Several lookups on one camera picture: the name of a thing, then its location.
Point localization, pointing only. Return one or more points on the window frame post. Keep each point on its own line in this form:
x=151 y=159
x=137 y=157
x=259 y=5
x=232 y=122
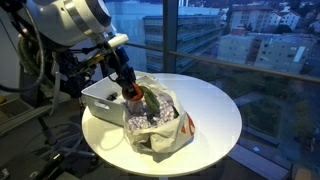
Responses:
x=170 y=20

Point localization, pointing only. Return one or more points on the purple checkered cloth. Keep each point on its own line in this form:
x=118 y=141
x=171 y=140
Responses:
x=140 y=116

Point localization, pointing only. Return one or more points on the white round table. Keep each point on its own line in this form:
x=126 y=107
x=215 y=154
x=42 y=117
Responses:
x=217 y=123

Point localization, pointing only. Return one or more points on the yellow wrist camera box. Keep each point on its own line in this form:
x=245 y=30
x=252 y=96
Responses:
x=93 y=60

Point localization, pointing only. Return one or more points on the white storage container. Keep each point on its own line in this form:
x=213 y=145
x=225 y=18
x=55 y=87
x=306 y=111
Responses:
x=105 y=101

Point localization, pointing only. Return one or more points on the window railing bar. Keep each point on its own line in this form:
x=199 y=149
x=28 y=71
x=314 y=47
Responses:
x=309 y=79

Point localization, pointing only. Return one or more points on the white plastic bag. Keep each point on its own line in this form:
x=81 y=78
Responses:
x=169 y=137

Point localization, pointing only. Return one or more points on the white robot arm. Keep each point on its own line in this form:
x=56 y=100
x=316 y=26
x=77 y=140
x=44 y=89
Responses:
x=62 y=24

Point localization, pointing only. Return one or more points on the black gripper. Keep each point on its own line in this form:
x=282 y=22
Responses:
x=126 y=78

